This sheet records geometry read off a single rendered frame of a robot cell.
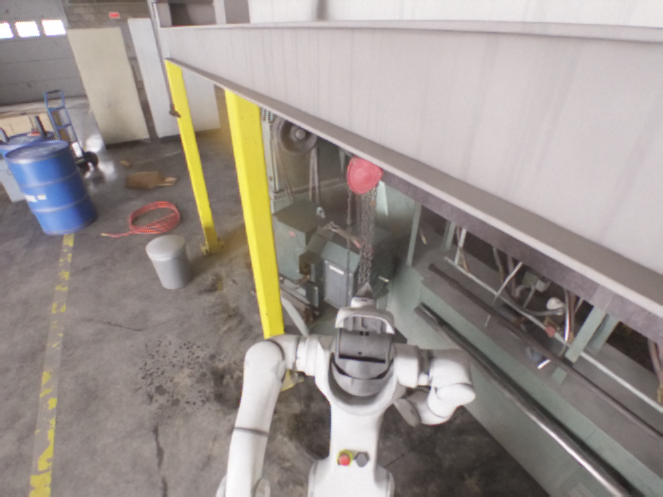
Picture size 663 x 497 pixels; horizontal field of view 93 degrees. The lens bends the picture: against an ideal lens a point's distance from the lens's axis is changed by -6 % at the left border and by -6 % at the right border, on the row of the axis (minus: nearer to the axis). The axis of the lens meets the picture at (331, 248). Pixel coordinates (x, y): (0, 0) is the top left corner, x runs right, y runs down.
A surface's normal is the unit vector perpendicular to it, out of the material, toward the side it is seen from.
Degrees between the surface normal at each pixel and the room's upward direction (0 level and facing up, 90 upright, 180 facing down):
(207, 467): 0
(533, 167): 90
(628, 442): 0
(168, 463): 0
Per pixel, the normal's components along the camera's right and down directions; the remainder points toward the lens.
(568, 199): -0.86, 0.29
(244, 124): 0.51, 0.48
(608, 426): 0.00, -0.83
